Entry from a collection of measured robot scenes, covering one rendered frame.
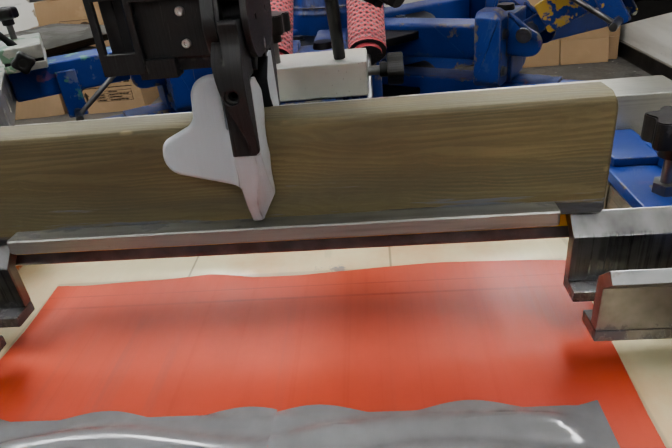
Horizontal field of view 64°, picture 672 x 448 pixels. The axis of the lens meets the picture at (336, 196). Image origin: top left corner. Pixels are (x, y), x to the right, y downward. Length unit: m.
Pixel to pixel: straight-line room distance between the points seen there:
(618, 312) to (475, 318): 0.09
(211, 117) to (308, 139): 0.06
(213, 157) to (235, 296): 0.14
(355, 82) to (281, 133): 0.24
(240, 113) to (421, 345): 0.19
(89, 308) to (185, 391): 0.13
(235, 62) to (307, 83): 0.28
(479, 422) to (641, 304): 0.11
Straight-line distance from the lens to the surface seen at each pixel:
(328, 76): 0.54
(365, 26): 0.72
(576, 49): 4.63
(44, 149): 0.37
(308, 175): 0.33
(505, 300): 0.40
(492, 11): 0.90
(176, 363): 0.38
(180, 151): 0.32
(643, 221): 0.38
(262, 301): 0.41
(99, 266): 0.51
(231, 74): 0.28
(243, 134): 0.29
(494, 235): 0.37
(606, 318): 0.34
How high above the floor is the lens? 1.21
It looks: 28 degrees down
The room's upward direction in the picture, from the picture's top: 6 degrees counter-clockwise
